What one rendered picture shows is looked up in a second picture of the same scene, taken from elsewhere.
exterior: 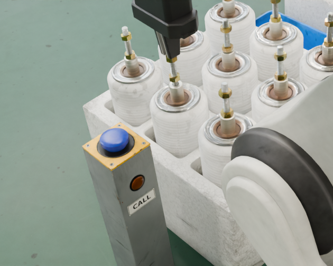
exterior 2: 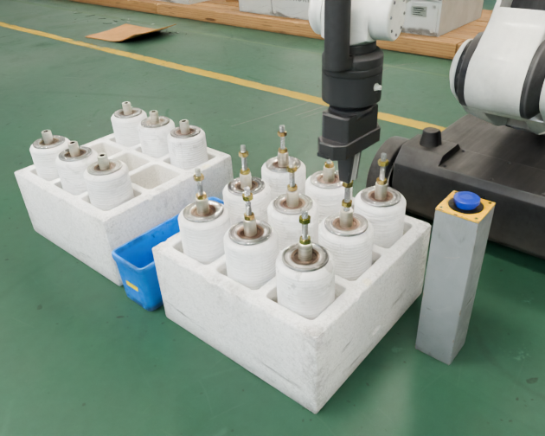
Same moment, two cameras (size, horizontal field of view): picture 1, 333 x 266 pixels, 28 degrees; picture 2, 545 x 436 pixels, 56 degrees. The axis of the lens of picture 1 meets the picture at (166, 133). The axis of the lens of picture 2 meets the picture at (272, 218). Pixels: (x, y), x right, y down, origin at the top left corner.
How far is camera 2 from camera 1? 1.34 m
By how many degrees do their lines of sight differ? 79
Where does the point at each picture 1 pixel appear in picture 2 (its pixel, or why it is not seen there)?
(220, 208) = (426, 231)
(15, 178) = not seen: outside the picture
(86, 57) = not seen: outside the picture
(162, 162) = (390, 263)
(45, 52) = not seen: outside the picture
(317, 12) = (142, 217)
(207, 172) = (399, 232)
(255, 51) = (262, 201)
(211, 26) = (221, 222)
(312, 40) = (160, 236)
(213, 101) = (314, 233)
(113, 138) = (470, 195)
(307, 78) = (299, 177)
